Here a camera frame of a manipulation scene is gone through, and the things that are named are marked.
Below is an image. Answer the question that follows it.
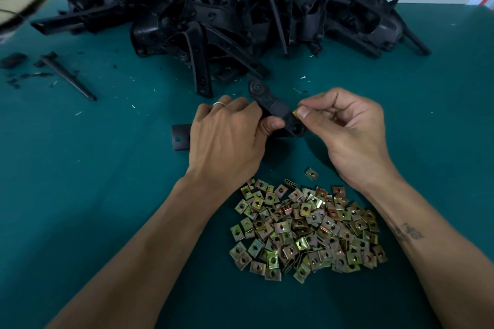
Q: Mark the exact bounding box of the person's right hand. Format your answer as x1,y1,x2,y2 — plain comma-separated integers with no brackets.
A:
293,87,402,198

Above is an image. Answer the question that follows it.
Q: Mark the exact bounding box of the person's left hand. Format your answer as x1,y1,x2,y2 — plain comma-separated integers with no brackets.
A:
185,96,287,195

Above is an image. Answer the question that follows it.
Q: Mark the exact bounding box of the black plastic bracket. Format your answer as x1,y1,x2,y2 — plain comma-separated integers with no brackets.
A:
171,80,307,152
395,16,432,56

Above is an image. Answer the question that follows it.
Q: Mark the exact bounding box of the pile of brass clip nuts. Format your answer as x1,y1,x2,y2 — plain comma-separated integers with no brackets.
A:
229,178,389,283

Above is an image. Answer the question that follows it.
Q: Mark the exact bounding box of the pile of black plastic brackets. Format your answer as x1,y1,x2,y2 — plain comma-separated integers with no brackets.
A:
31,0,432,98

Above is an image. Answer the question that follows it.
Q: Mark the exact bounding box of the person's left forearm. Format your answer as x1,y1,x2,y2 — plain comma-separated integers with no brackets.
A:
48,177,225,329

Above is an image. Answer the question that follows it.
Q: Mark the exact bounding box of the person's right forearm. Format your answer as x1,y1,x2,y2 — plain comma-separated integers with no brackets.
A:
366,172,494,329

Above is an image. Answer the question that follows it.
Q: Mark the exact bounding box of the green table cloth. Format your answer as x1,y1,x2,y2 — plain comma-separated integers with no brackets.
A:
0,0,494,329

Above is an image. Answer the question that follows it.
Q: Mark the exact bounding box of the thin black plastic strip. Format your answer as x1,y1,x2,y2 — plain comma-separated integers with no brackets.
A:
39,52,98,101

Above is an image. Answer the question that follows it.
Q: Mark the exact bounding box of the small black plastic scrap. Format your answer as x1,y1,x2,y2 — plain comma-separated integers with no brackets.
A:
0,52,28,70

